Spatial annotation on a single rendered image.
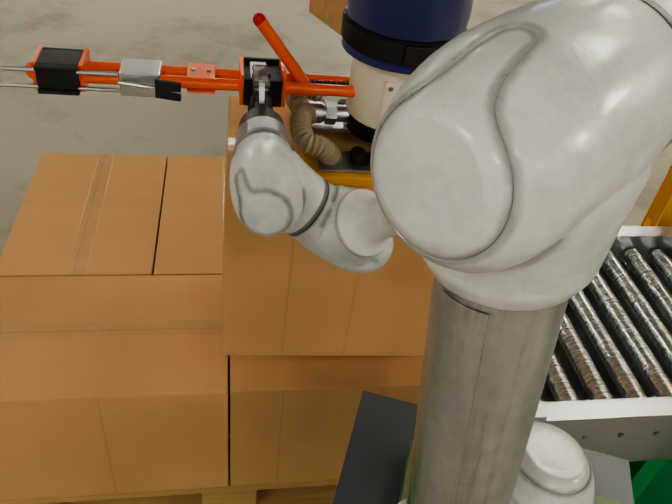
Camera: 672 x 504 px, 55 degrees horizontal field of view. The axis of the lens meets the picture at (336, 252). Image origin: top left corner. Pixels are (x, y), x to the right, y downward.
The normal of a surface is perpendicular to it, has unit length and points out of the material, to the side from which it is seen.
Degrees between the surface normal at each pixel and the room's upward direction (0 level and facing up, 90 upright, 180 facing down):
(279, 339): 90
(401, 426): 0
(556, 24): 5
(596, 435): 90
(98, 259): 0
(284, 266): 90
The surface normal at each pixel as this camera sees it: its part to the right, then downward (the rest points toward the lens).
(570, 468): 0.16, -0.81
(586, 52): 0.32, -0.45
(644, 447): 0.13, 0.64
